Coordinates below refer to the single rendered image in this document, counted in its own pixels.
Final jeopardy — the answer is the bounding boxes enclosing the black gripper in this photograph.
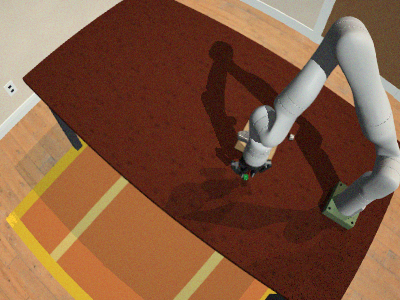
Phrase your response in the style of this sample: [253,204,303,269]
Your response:
[231,154,272,178]

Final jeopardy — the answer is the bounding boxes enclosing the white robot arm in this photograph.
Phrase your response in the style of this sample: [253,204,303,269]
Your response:
[237,16,400,217]

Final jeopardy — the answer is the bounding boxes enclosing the tan square mat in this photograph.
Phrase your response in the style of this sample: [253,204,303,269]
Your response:
[234,121,278,159]

